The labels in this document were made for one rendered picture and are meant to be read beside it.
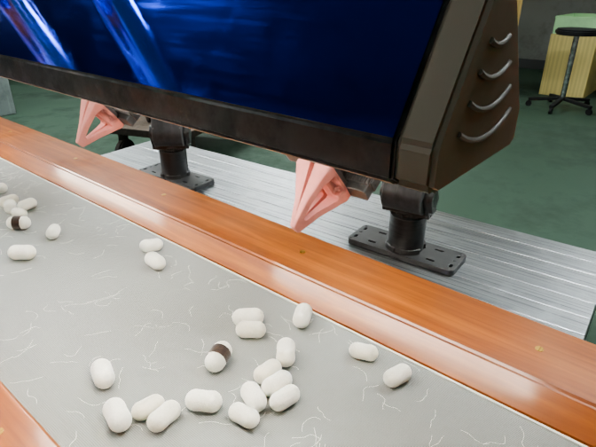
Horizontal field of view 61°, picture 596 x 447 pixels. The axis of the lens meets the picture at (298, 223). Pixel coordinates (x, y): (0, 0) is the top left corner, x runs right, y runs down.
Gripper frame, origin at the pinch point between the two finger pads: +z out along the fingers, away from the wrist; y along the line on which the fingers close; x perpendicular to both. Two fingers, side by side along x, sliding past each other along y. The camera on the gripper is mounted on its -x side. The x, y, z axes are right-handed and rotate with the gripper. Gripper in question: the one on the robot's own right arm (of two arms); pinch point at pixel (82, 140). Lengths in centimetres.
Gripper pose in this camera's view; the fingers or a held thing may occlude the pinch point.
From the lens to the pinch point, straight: 93.7
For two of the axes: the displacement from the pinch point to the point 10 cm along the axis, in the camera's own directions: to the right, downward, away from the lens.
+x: 4.1, 4.6, 7.8
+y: 7.7, 2.8, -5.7
